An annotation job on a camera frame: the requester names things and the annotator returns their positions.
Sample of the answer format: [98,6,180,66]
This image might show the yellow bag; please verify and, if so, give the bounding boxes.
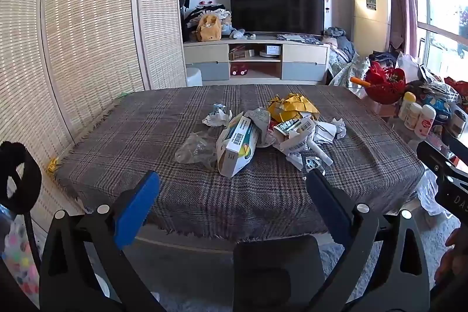
[195,14,223,42]

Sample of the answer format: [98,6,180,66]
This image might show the yellow paper wrapper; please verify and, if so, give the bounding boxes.
[268,93,320,123]

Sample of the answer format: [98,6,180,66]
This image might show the crumpled white blue paper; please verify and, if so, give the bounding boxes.
[203,103,233,128]

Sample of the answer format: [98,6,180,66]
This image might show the person's right hand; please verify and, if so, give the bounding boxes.
[435,227,468,285]

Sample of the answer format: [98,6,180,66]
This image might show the small white printed scrap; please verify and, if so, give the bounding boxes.
[303,156,327,177]

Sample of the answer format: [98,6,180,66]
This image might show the cream standing air conditioner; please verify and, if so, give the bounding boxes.
[351,0,390,57]

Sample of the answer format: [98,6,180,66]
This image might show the beige grey television cabinet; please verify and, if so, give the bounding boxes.
[183,35,330,85]

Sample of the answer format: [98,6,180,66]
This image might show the torn white barcode packaging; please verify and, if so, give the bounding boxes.
[272,116,316,154]

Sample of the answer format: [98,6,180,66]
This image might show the white plastic bottle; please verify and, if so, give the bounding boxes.
[404,103,423,130]

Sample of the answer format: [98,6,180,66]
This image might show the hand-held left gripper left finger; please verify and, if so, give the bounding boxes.
[38,170,165,312]

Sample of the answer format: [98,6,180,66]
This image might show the white plastic stool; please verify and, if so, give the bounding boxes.
[186,67,203,87]

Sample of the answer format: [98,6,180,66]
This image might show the dark grey trash bin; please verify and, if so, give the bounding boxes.
[233,235,326,312]

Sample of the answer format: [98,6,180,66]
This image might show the crumpled white paper ball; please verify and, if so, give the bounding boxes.
[314,118,347,145]

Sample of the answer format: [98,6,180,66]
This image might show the pile of clothes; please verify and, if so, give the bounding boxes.
[324,27,371,87]

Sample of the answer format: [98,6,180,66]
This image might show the grey shaggy rug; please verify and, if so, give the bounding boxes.
[91,235,461,312]

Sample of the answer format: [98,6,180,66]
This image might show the grey plaid tablecloth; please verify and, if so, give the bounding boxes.
[55,83,426,243]

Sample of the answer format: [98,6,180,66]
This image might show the woven bamboo folding screen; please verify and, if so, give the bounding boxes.
[0,0,188,225]

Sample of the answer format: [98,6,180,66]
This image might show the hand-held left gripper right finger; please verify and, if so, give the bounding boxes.
[305,169,430,312]

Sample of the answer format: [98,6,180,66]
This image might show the clear plastic bag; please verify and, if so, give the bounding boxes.
[175,131,220,170]

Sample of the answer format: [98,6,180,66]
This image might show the white bottle yellow cap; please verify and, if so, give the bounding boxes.
[398,92,417,121]

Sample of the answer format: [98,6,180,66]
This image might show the grey white crumpled packaging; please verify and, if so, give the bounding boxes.
[244,107,272,147]

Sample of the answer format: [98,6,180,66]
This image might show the white cardboard box blue print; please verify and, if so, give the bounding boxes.
[216,113,262,178]

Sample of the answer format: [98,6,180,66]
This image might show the red wire basket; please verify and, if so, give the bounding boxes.
[364,61,407,105]

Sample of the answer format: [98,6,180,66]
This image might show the colourful dotted bag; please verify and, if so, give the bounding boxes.
[0,219,41,310]

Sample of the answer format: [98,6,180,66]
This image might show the black flat television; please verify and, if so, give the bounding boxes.
[229,0,325,37]

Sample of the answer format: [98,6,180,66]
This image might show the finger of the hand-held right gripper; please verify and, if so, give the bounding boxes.
[442,131,468,161]
[416,140,462,185]

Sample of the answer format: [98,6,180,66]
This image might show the black strap cable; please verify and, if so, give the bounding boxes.
[23,211,42,278]

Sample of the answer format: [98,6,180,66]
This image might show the black velcro strap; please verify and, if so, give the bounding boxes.
[0,141,43,215]

